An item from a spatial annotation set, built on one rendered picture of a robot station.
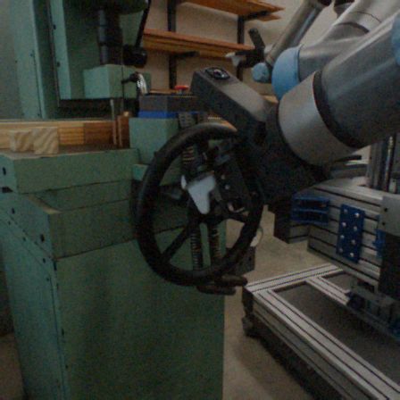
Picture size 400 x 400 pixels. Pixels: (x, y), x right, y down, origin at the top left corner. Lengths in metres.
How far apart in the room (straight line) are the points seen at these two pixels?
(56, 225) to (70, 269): 0.09
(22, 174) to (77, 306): 0.28
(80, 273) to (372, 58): 0.60
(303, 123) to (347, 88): 0.04
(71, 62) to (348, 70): 0.74
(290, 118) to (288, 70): 0.14
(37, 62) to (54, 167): 0.42
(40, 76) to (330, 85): 0.82
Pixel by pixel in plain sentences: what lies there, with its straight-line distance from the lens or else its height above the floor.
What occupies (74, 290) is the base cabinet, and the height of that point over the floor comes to 0.64.
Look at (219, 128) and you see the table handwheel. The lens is 0.58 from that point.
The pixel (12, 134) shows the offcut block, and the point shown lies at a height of 0.93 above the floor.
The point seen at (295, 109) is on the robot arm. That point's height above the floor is 0.98.
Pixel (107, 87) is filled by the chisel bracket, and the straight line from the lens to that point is 0.81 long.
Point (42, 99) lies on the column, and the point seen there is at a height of 1.00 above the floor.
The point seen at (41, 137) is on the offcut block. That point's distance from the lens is 0.66.
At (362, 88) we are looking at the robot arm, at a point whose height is 0.99.
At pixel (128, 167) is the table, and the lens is 0.70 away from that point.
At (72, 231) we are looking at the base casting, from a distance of 0.68.
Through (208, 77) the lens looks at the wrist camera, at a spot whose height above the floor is 1.01.
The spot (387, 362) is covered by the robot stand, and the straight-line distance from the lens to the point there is 1.32.
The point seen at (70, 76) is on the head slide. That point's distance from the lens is 0.92.
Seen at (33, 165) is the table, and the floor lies 0.89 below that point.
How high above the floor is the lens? 0.98
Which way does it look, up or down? 15 degrees down
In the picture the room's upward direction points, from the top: straight up
